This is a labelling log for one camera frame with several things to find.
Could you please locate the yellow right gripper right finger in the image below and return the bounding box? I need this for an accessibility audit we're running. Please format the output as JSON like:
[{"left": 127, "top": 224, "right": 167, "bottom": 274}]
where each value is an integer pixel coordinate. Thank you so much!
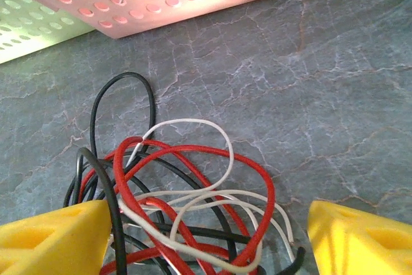
[{"left": 306, "top": 200, "right": 412, "bottom": 275}]

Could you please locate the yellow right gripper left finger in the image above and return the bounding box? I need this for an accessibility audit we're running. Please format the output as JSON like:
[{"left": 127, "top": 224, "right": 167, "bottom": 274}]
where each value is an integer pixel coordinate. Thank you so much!
[{"left": 0, "top": 200, "right": 113, "bottom": 275}]

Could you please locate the white cable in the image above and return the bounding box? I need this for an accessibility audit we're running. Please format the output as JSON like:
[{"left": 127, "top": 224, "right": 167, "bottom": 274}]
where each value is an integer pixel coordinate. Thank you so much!
[
  {"left": 117, "top": 199, "right": 263, "bottom": 272},
  {"left": 126, "top": 119, "right": 296, "bottom": 263}
]

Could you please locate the red cable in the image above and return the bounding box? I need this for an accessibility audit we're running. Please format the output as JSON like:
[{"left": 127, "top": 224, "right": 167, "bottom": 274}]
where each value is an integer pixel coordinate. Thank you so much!
[{"left": 75, "top": 137, "right": 277, "bottom": 275}]

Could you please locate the green perforated plastic basket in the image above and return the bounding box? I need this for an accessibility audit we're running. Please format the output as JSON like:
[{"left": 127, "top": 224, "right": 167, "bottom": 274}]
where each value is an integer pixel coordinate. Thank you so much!
[{"left": 0, "top": 0, "right": 98, "bottom": 65}]

